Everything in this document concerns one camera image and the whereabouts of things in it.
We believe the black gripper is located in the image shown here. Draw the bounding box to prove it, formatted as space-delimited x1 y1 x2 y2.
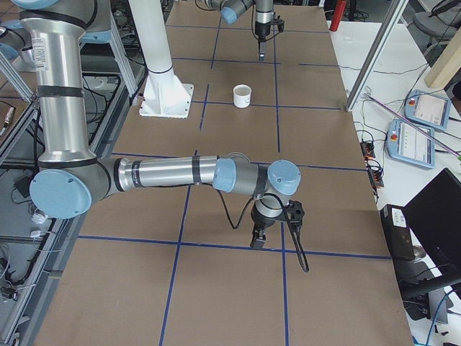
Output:
255 21 271 61
249 203 282 249

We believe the white smiley face mug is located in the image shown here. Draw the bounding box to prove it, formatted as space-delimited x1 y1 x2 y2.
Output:
233 84 252 108

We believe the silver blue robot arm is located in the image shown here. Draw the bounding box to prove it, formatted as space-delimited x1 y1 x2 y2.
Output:
17 1 304 249
203 0 275 61

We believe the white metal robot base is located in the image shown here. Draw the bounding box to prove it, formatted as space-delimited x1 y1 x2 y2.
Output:
129 0 194 119

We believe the black power strip right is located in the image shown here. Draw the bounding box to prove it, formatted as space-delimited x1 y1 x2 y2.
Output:
366 164 384 189

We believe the black power strip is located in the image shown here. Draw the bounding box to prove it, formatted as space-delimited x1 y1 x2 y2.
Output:
366 164 384 189
360 141 375 159

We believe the black box with label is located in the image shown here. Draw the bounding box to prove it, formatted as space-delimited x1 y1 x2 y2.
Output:
380 204 426 262

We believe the black power strip left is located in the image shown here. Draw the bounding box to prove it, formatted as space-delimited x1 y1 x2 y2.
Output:
360 141 375 159

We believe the black monitor on stand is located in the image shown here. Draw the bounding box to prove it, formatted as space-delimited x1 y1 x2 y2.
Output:
400 168 460 300

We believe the lower blue teach pendant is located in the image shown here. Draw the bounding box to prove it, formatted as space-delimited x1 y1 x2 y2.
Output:
386 119 435 169

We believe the blue teach pendant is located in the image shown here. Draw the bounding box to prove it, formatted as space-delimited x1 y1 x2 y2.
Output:
386 119 435 169
404 89 452 131

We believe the grey office chair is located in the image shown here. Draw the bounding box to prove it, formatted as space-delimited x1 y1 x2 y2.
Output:
412 1 460 57

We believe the upper blue teach pendant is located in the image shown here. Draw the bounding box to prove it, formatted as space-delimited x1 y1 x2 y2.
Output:
404 89 452 131

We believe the wooden beam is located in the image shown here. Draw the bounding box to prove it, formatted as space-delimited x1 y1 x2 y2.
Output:
424 30 461 89

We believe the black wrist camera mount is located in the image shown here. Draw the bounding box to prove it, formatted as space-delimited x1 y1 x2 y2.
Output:
272 14 285 35
285 200 305 228

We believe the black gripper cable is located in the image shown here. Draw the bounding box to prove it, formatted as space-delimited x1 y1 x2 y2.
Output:
215 187 310 273

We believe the grey aluminium frame post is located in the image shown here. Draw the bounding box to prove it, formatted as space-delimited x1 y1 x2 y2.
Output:
345 0 409 112

